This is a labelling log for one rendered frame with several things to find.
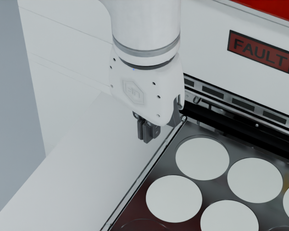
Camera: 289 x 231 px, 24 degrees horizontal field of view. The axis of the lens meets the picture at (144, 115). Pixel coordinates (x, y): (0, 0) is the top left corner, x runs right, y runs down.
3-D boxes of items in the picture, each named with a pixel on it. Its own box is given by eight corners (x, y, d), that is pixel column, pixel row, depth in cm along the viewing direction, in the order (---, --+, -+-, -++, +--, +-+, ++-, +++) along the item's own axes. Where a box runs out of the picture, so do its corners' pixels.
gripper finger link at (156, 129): (141, 111, 91) (142, 142, 96) (158, 122, 90) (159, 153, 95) (156, 98, 93) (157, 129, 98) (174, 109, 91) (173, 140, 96)
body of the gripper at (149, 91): (96, 38, 84) (102, 99, 92) (158, 75, 79) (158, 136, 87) (136, 9, 87) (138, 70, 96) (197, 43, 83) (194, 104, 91)
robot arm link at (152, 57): (94, 29, 82) (97, 47, 84) (149, 61, 78) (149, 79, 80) (140, -4, 86) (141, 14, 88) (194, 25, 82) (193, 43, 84)
